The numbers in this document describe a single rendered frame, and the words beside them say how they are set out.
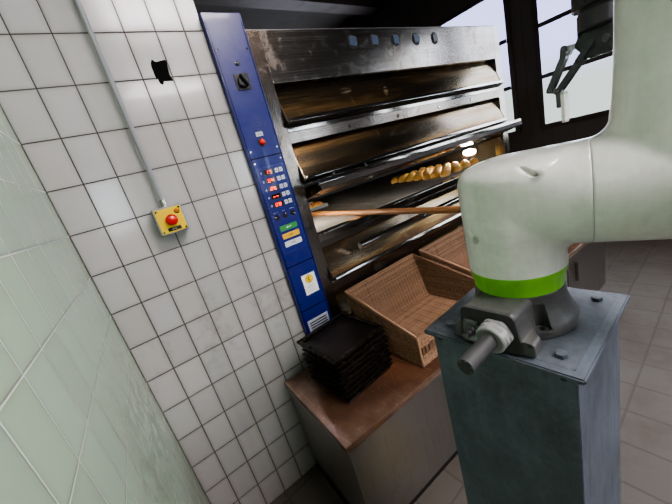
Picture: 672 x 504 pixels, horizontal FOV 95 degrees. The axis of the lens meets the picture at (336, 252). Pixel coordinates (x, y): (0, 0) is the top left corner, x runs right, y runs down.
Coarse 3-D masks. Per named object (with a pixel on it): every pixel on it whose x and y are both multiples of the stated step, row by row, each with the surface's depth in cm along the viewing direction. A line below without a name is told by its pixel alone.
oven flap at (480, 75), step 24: (408, 72) 183; (432, 72) 193; (456, 72) 204; (480, 72) 216; (288, 96) 142; (312, 96) 147; (336, 96) 154; (360, 96) 161; (384, 96) 169; (408, 96) 178; (432, 96) 186; (288, 120) 138; (312, 120) 145
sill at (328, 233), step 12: (456, 180) 211; (420, 192) 194; (432, 192) 199; (396, 204) 183; (408, 204) 188; (360, 216) 172; (372, 216) 173; (336, 228) 161; (348, 228) 165; (324, 240) 158
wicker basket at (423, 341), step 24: (408, 264) 187; (432, 264) 179; (360, 288) 168; (384, 288) 176; (408, 288) 184; (456, 288) 172; (360, 312) 158; (384, 312) 173; (408, 312) 177; (432, 312) 170; (408, 336) 132; (432, 336) 134; (408, 360) 139; (432, 360) 135
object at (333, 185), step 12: (492, 132) 205; (456, 144) 185; (468, 144) 213; (420, 156) 169; (432, 156) 194; (372, 168) 152; (384, 168) 156; (396, 168) 177; (336, 180) 141; (348, 180) 144; (360, 180) 164; (312, 192) 145; (324, 192) 152
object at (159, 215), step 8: (160, 208) 110; (168, 208) 111; (152, 216) 113; (160, 216) 110; (184, 216) 115; (160, 224) 110; (168, 224) 112; (176, 224) 113; (184, 224) 115; (160, 232) 111; (168, 232) 112; (176, 232) 114
